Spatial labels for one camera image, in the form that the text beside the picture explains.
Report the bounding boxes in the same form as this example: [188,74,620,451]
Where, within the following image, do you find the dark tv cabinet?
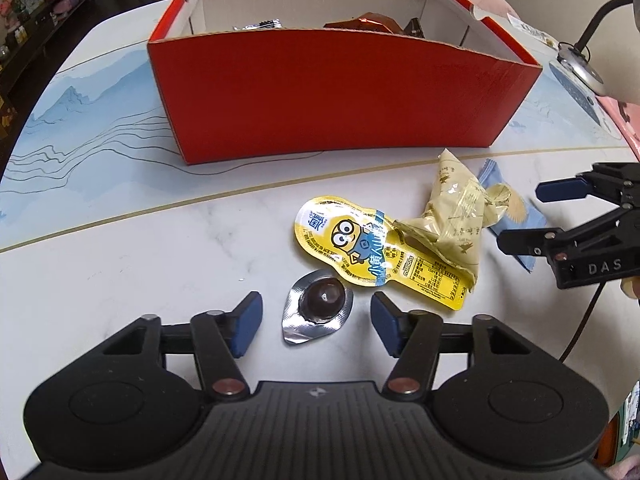
[0,0,96,93]

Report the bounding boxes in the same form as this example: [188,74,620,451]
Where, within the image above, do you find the grey desk lamp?
[549,0,638,97]

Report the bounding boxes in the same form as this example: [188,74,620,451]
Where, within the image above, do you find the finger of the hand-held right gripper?
[535,162,640,206]
[497,207,628,257]

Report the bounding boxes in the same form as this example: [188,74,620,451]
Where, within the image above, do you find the yellow cartoon jelly pouch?
[292,195,474,312]

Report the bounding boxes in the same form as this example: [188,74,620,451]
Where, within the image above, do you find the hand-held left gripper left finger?
[102,291,264,403]

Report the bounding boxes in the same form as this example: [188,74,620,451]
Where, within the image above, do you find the black cable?
[559,282,603,361]

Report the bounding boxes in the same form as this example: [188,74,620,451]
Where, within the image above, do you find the small cream wrapper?
[507,12,557,50]

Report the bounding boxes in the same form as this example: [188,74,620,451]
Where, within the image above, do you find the silver foil snack packet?
[232,18,282,31]

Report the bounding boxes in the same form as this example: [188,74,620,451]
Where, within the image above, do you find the light blue snack packet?
[477,159,548,273]

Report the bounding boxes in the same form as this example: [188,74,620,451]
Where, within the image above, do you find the red cardboard box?
[146,0,543,165]

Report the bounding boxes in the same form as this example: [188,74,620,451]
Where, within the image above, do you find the cream yellow snack packet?
[392,149,526,292]

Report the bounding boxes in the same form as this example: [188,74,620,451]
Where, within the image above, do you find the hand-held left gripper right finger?
[371,291,533,402]

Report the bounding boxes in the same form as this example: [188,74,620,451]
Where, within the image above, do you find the pink table mat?
[597,92,640,161]

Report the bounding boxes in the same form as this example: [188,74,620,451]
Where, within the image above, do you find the chocolate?
[282,270,354,346]

